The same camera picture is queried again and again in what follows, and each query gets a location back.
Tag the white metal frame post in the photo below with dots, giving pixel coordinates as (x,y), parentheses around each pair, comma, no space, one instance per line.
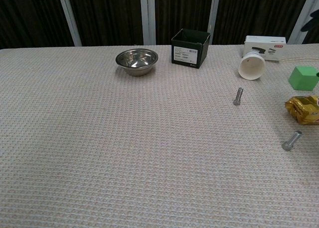
(147,16)
(69,19)
(213,16)
(299,26)

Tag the stainless steel bowl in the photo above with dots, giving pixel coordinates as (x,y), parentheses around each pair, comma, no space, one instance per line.
(136,61)

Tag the white paper cup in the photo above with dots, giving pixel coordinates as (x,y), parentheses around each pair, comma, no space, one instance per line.
(251,67)

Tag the white product box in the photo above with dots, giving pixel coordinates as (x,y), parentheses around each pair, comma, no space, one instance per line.
(271,47)

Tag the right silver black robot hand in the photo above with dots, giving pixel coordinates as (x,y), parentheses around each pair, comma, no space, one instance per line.
(312,21)

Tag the green cube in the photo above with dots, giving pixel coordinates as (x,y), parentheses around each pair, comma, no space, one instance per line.
(302,78)

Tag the beige woven tablecloth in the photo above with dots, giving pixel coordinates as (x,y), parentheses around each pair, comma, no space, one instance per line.
(99,138)

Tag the silver bolt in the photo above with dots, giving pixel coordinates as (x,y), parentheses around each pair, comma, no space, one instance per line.
(238,96)
(291,141)

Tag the black open cardboard box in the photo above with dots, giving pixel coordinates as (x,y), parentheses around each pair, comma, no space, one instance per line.
(185,55)

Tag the gold snack packet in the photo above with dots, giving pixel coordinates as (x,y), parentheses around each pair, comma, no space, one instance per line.
(305,109)

